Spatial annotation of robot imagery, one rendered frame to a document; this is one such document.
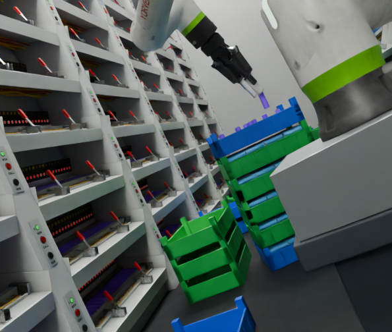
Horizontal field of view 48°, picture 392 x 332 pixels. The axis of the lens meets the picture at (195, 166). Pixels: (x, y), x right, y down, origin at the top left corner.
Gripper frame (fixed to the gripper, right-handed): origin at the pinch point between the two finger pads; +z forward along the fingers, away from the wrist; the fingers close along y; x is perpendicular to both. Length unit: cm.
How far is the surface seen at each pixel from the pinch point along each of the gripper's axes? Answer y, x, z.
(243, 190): 6.2, 26.8, 19.8
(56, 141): 29, 47, -32
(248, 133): 1.7, 13.1, 8.6
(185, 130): 153, -64, 23
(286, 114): -5.3, 2.1, 13.4
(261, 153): 1.1, 15.3, 15.8
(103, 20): 103, -48, -60
